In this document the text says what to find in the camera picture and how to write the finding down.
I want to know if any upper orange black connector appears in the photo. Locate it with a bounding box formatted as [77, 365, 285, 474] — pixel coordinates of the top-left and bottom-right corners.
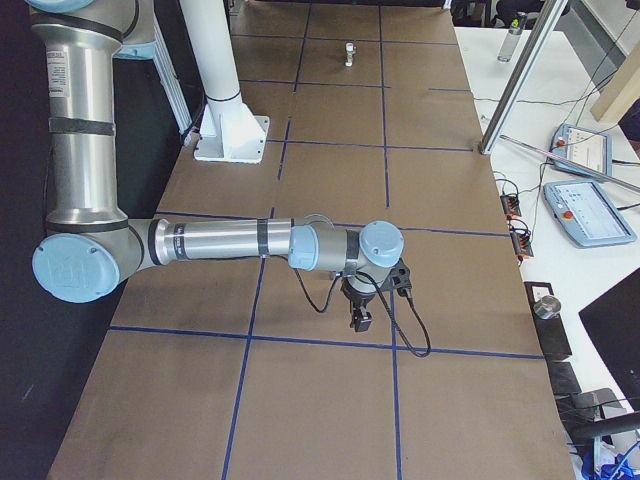
[500, 193, 521, 220]

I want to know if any steel cylinder weight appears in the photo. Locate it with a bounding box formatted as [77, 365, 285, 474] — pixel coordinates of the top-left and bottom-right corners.
[533, 295, 562, 320]

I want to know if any orange black connector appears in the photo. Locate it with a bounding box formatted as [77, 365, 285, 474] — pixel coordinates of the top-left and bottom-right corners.
[509, 226, 534, 261]
[500, 193, 521, 220]

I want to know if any lower teach pendant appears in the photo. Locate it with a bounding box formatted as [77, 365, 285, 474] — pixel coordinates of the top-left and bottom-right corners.
[543, 180, 637, 248]

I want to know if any lower orange black connector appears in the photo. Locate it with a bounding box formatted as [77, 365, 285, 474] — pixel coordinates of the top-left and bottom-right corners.
[509, 226, 534, 261]

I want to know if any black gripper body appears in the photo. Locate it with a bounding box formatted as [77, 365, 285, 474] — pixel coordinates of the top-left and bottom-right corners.
[341, 278, 375, 314]

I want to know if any black camera cable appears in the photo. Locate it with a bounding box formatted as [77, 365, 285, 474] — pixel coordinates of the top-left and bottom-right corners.
[291, 264, 433, 358]

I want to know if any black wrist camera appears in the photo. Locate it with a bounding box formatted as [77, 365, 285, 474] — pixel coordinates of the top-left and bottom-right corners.
[387, 258, 412, 299]

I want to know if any clear water bottle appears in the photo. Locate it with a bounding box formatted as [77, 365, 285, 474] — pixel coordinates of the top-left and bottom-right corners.
[497, 11, 528, 63]

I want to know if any thin metal rod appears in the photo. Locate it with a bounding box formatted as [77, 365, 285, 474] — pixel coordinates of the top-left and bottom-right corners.
[499, 135, 640, 194]

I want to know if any teach pendant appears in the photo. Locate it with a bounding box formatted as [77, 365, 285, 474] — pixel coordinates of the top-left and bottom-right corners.
[550, 123, 612, 175]
[543, 180, 637, 248]

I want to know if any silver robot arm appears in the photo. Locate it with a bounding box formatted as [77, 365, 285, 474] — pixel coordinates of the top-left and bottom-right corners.
[30, 1, 409, 332]

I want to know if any black block stack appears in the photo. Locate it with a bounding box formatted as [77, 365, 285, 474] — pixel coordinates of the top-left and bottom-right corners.
[524, 281, 581, 397]

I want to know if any white column with base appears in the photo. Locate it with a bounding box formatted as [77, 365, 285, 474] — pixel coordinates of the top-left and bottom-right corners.
[180, 0, 270, 164]

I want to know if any aluminium frame post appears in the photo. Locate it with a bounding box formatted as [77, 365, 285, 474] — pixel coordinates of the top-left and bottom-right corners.
[478, 0, 568, 155]

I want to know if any upper teach pendant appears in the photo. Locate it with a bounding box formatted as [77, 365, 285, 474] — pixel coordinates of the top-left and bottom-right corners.
[550, 123, 612, 175]

